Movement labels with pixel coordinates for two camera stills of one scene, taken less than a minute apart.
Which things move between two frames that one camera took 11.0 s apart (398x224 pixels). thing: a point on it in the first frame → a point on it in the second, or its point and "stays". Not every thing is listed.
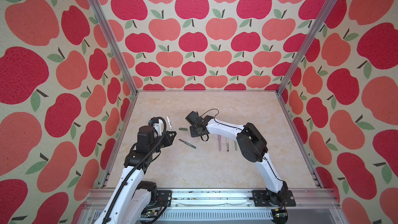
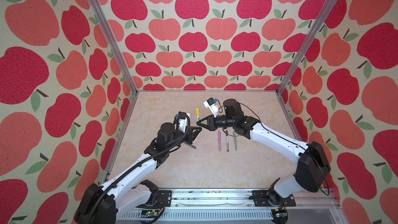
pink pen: x=219 y=142 stays
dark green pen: x=188 y=143 stays
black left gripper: x=168 y=140 → x=189 y=138
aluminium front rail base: x=227 y=206 stays
